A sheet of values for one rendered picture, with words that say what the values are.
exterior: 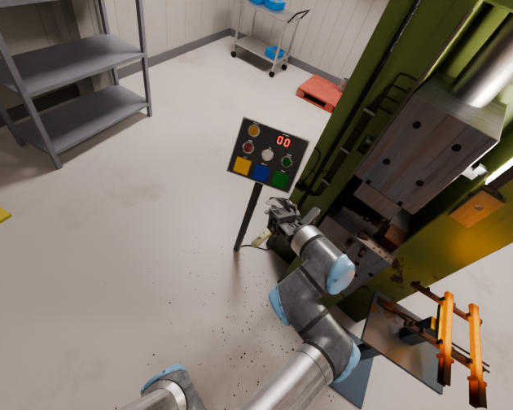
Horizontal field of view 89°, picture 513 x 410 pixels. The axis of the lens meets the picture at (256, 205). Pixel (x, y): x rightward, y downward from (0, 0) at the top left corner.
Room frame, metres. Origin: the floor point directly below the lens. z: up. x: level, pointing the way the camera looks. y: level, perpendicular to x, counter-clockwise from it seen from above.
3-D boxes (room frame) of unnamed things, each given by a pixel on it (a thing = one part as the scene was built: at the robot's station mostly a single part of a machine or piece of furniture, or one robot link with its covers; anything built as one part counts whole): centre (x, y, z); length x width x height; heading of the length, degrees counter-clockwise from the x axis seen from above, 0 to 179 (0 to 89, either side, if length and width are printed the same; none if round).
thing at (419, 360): (0.57, -0.92, 0.67); 0.40 x 0.30 x 0.02; 74
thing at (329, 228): (1.12, -0.65, 0.69); 0.56 x 0.38 x 0.45; 155
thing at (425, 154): (1.11, -0.64, 1.37); 0.42 x 0.39 x 0.40; 155
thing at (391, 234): (0.92, -0.70, 0.95); 0.12 x 0.09 x 0.07; 155
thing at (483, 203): (0.92, -0.85, 1.27); 0.09 x 0.02 x 0.17; 65
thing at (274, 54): (4.64, 0.77, 0.47); 0.98 x 0.57 x 0.93; 79
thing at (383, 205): (1.13, -0.60, 1.12); 0.42 x 0.20 x 0.10; 155
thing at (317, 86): (4.23, -0.60, 0.16); 1.15 x 0.78 x 0.31; 78
